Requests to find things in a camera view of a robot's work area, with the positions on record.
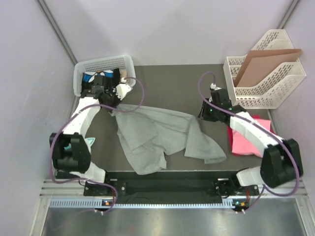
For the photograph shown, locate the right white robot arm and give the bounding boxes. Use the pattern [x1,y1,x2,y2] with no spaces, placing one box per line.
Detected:
[198,87,303,195]

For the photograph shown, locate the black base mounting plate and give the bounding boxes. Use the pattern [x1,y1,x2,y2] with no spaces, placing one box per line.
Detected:
[78,171,259,204]

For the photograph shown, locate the grey slotted cable duct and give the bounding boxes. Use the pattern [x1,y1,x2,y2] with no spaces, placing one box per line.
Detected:
[49,198,246,209]

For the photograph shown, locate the beige folded cloth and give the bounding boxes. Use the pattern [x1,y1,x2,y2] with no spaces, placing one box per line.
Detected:
[120,70,127,83]

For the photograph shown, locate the teal cat ear headphones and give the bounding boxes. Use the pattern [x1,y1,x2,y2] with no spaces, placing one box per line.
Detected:
[64,137,95,152]

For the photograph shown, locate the white file organizer rack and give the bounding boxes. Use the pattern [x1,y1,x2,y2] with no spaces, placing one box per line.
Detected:
[223,29,306,109]

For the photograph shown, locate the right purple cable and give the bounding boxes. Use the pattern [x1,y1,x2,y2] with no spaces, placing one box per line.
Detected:
[198,71,304,214]

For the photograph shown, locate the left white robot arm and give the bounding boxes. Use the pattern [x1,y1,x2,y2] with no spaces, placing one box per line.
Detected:
[49,68,132,195]

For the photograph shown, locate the magenta folded shirt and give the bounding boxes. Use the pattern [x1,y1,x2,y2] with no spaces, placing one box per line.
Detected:
[227,115,276,158]

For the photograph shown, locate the white perforated plastic basket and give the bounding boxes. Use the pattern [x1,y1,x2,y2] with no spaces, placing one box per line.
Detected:
[73,55,136,97]

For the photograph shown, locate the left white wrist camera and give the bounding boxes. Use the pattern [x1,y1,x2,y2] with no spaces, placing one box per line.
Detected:
[116,84,132,100]

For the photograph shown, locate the light pink folded shirt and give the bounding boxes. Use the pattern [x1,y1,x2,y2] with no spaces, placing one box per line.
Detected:
[229,128,263,157]

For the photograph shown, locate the brown cardboard sheet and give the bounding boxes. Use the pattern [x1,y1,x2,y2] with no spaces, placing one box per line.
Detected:
[234,49,302,88]

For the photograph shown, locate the aluminium frame rail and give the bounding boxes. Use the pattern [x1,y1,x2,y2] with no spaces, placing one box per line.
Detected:
[30,179,315,236]

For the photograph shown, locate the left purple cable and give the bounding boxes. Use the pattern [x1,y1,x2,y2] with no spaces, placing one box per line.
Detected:
[49,76,145,214]

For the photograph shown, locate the black shirt with flower print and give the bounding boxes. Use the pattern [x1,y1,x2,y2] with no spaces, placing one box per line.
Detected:
[81,68,121,91]

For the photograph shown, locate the purple cable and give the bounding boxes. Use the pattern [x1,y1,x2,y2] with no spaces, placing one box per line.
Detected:
[198,71,304,214]
[49,76,145,214]

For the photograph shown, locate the grey t shirt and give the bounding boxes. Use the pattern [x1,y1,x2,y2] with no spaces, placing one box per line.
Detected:
[112,104,227,175]

